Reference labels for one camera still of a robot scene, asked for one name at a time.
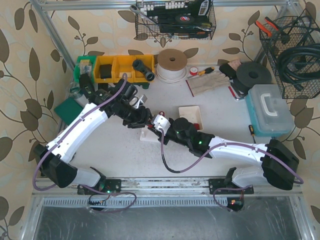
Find silver wrench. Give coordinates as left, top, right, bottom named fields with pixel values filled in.
left=129, top=5, right=158, bottom=25

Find black coiled hose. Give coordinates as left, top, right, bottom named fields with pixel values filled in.
left=276, top=15, right=320, bottom=88

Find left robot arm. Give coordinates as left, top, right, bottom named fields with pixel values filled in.
left=32, top=78, right=152, bottom=188

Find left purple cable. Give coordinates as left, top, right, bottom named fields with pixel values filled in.
left=33, top=72, right=138, bottom=214

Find right wire basket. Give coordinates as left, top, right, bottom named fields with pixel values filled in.
left=259, top=15, right=320, bottom=99

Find wire basket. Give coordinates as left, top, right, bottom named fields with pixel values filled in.
left=133, top=0, right=216, bottom=43
left=259, top=15, right=320, bottom=99

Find teal clear toolbox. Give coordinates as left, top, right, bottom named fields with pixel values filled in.
left=245, top=84, right=295, bottom=137

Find white peg base plate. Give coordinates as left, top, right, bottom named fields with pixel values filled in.
left=139, top=126, right=161, bottom=143

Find green storage bin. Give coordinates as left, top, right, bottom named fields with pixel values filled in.
left=73, top=55, right=97, bottom=83

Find grey pipe fitting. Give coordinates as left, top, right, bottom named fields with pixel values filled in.
left=132, top=59, right=155, bottom=82

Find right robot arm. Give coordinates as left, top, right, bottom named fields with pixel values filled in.
left=148, top=114, right=304, bottom=191

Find centre wire basket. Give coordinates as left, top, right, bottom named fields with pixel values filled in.
left=133, top=0, right=216, bottom=43

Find green plastic case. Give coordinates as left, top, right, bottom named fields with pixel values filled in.
left=54, top=97, right=83, bottom=125

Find yellow bin with card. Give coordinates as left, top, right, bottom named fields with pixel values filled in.
left=112, top=55, right=136, bottom=83

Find aluminium front rail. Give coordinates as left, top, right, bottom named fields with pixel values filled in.
left=31, top=176, right=303, bottom=201

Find red handled tool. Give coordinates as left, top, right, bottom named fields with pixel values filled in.
left=228, top=85, right=246, bottom=102

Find white spring tray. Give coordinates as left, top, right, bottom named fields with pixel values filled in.
left=178, top=105, right=203, bottom=131

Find black foam disc spool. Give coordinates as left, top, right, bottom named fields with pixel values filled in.
left=233, top=61, right=272, bottom=94

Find red white tape roll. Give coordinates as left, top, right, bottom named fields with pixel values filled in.
left=189, top=66, right=198, bottom=76

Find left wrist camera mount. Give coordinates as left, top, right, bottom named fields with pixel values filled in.
left=129, top=94, right=148, bottom=109

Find white cable spool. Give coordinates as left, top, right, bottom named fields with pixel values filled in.
left=156, top=48, right=188, bottom=84

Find black tape roll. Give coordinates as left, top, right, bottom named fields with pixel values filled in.
left=174, top=14, right=195, bottom=26

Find white work glove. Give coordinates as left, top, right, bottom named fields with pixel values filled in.
left=186, top=70, right=231, bottom=97

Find orange handled pliers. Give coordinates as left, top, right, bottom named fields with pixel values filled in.
left=254, top=16, right=280, bottom=38

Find black brush block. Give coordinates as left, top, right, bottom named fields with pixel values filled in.
left=219, top=59, right=242, bottom=80

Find yellow bin with pipe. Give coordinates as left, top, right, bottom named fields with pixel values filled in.
left=132, top=55, right=155, bottom=83

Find small yellow black screwdriver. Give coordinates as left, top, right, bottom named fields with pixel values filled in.
left=248, top=124, right=257, bottom=144

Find clear glass jar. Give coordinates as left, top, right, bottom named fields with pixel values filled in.
left=68, top=81, right=83, bottom=99

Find black green meter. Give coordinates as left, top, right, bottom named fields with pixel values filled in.
left=79, top=73, right=95, bottom=99

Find yellow bin with black box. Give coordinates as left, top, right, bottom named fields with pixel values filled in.
left=93, top=55, right=115, bottom=84

